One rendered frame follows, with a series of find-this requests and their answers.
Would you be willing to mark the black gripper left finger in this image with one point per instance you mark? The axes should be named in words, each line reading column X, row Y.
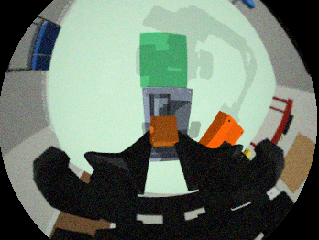
column 132, row 162

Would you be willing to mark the orange l-shaped part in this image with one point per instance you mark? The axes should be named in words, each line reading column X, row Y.
column 164, row 131

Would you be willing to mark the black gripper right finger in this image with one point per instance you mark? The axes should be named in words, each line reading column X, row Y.
column 197, row 160

